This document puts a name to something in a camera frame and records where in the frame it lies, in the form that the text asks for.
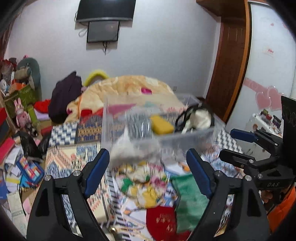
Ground grey plush toy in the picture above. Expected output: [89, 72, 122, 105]
[14, 57, 41, 90]

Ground colourful floral scrunchie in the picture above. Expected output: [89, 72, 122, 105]
[114, 161, 169, 209]

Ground white drawstring pouch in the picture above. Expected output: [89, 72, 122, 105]
[108, 128, 161, 169]

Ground yellow sponge pouch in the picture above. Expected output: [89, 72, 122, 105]
[150, 115, 175, 135]

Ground black wall television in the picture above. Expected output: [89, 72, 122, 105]
[76, 0, 136, 23]

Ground pink heart wall stickers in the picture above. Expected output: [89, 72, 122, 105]
[243, 78, 283, 111]

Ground beige fleece blanket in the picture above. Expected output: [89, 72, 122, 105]
[65, 75, 185, 123]

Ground clear plastic storage box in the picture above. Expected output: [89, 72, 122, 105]
[101, 94, 225, 164]

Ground red gift box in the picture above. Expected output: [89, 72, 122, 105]
[0, 108, 7, 126]

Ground dark purple jacket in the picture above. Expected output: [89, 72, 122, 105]
[48, 71, 82, 123]

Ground colourful pencil case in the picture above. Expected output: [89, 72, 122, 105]
[16, 157, 44, 188]

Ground yellow plush ring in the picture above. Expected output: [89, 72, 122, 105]
[83, 69, 110, 87]

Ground green knitted glove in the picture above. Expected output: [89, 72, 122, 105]
[171, 174, 209, 233]

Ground patterned patchwork bedspread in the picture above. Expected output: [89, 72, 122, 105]
[43, 113, 243, 241]

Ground pink bunny plush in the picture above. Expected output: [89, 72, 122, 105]
[14, 98, 31, 128]

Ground red embroidered pouch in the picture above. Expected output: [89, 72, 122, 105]
[145, 206, 191, 241]

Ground wooden door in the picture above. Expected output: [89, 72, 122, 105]
[206, 18, 246, 123]

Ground small black wall monitor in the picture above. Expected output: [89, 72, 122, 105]
[87, 21, 120, 43]

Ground wooden overhead cabinet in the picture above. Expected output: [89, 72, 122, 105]
[196, 0, 245, 18]

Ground black plastic bag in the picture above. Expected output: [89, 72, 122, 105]
[18, 131, 51, 163]

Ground checkered silver bag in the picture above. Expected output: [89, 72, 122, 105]
[125, 111, 152, 140]

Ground black and white headband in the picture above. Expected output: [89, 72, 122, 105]
[175, 102, 215, 134]

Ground green storage box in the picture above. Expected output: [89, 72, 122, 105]
[4, 85, 40, 118]

